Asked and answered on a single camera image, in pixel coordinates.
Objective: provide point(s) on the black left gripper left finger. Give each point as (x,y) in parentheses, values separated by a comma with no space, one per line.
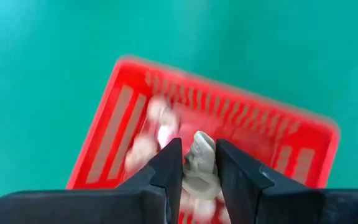
(163,180)

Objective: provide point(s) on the red plastic basket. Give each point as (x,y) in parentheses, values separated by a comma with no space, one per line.
(259,140)

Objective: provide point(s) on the small pieces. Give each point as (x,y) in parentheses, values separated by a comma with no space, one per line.
(140,152)

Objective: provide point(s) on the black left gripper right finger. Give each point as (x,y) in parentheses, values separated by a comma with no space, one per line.
(241,186)

